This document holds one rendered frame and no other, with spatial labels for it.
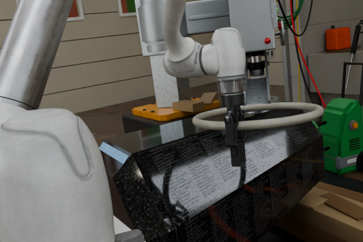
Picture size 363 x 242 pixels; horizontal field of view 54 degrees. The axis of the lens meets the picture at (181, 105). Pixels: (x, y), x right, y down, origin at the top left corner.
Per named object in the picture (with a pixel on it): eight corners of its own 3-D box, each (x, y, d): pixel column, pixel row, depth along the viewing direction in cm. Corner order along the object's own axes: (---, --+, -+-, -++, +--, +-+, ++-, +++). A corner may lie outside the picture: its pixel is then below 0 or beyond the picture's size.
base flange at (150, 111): (130, 114, 267) (129, 107, 266) (185, 100, 292) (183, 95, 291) (163, 122, 226) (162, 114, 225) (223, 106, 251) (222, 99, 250)
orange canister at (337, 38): (321, 54, 444) (319, 27, 438) (344, 48, 470) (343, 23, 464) (337, 53, 426) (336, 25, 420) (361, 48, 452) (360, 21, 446)
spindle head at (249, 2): (238, 54, 224) (230, -20, 215) (274, 50, 218) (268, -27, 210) (233, 59, 189) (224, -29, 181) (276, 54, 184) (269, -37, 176)
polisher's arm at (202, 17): (142, 44, 231) (136, 4, 226) (141, 44, 265) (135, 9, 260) (252, 29, 239) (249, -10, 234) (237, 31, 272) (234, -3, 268)
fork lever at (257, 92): (240, 59, 222) (240, 51, 220) (273, 55, 217) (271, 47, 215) (235, 113, 162) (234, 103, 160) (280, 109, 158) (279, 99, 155)
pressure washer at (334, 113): (345, 157, 324) (341, 61, 308) (377, 169, 291) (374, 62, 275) (313, 166, 314) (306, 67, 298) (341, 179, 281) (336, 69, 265)
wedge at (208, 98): (204, 99, 264) (203, 92, 263) (217, 98, 260) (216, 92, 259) (196, 105, 245) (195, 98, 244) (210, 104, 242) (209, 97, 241)
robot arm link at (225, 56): (251, 73, 118) (216, 76, 125) (247, 25, 116) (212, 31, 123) (239, 75, 109) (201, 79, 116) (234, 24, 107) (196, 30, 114)
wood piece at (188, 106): (173, 110, 239) (171, 102, 238) (184, 106, 245) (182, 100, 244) (193, 112, 224) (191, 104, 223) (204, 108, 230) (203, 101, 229)
